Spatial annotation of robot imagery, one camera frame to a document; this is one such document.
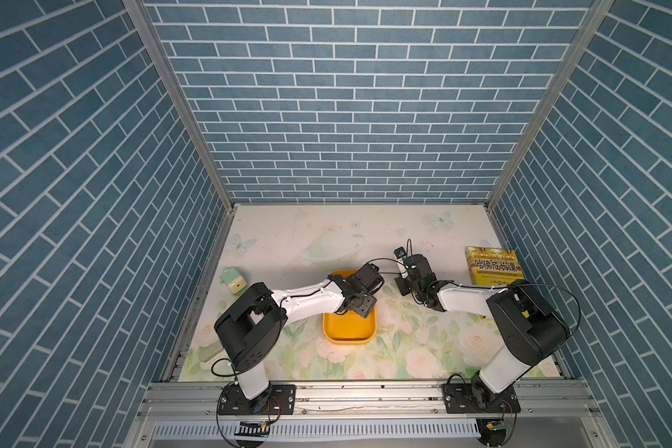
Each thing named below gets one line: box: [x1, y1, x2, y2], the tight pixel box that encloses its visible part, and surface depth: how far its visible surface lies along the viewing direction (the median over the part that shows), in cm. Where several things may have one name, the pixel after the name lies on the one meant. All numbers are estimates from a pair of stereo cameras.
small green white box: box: [217, 266, 248, 295], surface depth 93 cm
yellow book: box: [464, 246, 525, 286], surface depth 101 cm
